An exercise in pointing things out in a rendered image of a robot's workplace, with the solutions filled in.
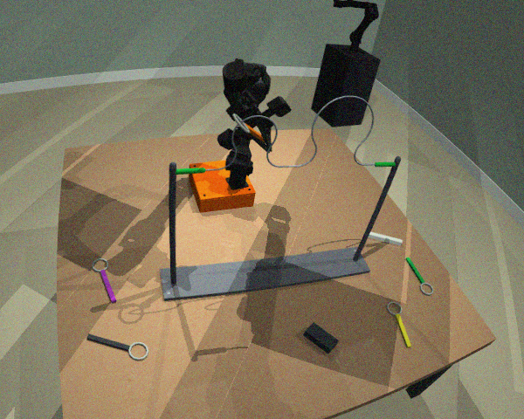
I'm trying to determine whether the orange bar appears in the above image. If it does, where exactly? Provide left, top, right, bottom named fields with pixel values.
left=232, top=114, right=265, bottom=142

